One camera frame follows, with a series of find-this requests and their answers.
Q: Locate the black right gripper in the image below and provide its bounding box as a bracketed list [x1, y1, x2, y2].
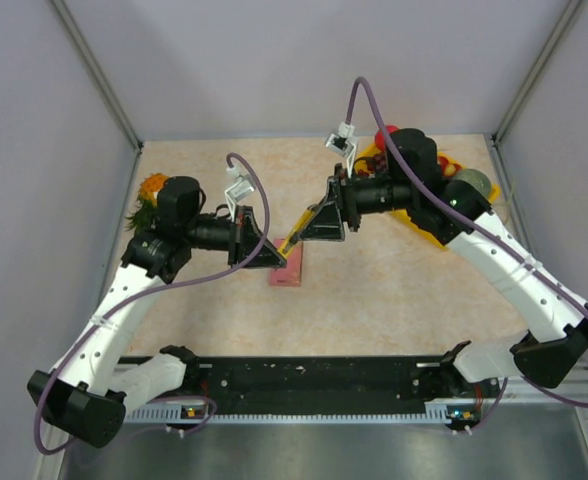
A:
[298, 165, 414, 243]

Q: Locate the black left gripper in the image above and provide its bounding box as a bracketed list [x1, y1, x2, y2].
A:
[183, 205, 286, 269]

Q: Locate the yellow utility knife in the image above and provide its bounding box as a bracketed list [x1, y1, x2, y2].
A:
[278, 206, 315, 259]

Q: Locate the pink express box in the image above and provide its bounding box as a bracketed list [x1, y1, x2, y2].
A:
[268, 243, 304, 287]

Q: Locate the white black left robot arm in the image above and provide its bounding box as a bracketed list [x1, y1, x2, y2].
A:
[27, 172, 285, 455]

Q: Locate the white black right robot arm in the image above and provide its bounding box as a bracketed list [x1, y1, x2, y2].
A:
[299, 124, 588, 396]

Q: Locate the yellow plastic tray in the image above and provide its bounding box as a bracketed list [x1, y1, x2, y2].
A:
[354, 142, 502, 250]

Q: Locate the dark purple grape bunch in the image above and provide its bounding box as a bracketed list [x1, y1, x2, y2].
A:
[354, 153, 388, 176]

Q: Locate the red apple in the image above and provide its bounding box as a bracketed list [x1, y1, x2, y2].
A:
[374, 125, 399, 152]

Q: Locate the red-yellow cherry bunch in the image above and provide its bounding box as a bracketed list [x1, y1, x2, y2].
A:
[437, 155, 463, 178]

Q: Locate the orange toy pineapple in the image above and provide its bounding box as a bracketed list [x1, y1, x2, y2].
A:
[126, 173, 169, 233]

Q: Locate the green netted melon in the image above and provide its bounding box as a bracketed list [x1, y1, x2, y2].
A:
[453, 168, 492, 199]

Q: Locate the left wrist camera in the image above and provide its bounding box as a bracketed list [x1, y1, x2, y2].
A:
[224, 166, 255, 219]

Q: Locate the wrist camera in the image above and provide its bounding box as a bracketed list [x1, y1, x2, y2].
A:
[224, 166, 255, 219]
[325, 122, 358, 178]

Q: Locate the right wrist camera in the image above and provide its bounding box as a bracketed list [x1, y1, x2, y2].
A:
[325, 122, 358, 178]

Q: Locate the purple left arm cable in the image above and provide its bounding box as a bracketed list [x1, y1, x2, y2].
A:
[33, 152, 271, 456]

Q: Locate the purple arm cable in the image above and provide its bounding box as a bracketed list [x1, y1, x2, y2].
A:
[33, 152, 271, 456]
[347, 76, 588, 435]

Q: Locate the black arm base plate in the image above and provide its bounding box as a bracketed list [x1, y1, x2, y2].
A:
[118, 355, 501, 416]

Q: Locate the white slotted cable duct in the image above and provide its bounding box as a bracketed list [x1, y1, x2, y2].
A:
[124, 400, 480, 427]

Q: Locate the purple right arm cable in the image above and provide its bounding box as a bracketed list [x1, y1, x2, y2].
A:
[347, 76, 588, 435]

